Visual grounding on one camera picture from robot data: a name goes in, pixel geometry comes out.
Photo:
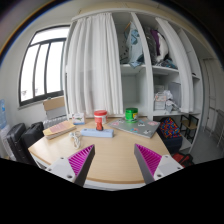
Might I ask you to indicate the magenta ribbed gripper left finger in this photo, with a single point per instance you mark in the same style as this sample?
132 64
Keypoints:
74 168

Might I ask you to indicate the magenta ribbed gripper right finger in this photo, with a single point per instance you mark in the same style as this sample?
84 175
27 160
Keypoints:
154 166

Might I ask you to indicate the red charger plug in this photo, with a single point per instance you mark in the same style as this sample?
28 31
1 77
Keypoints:
99 126

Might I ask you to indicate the red black bag on floor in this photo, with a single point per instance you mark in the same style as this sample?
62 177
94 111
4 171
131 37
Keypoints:
185 160

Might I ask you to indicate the light blue power strip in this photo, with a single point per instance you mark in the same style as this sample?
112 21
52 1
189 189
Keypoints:
107 133

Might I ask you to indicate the colourful patterned bag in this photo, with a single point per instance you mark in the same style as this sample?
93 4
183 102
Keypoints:
169 133

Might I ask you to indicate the tan and pink book stack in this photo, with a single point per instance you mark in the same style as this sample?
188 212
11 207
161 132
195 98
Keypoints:
58 129

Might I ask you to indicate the small white printed box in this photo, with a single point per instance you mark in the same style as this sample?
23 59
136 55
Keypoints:
78 119

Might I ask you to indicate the green lidded jar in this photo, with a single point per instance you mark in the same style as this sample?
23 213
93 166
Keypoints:
131 114

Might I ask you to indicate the white jar with red lid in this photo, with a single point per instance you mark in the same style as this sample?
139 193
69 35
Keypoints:
100 116

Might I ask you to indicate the black suitcase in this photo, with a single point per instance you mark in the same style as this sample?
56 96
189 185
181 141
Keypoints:
21 138

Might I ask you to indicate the cardboard box on radiator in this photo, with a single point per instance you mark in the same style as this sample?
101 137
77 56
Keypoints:
54 107

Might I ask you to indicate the clutter of white packages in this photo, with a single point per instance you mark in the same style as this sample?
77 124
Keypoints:
168 99

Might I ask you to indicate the blue water bottle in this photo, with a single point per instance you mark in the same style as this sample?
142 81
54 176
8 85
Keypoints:
3 120

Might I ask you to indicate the white shelving wardrobe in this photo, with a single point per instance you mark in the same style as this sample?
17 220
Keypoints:
138 83

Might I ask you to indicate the white curtain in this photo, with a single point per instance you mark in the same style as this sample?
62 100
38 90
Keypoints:
93 67

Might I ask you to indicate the black framed window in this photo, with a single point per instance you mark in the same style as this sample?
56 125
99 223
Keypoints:
41 70

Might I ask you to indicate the hanging light blue garment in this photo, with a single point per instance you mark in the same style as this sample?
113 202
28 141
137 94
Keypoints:
131 50

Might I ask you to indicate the pile of dark clothes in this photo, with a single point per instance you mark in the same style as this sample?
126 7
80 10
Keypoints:
158 48

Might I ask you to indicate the black frame wooden chair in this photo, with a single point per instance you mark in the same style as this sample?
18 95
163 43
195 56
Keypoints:
188 125

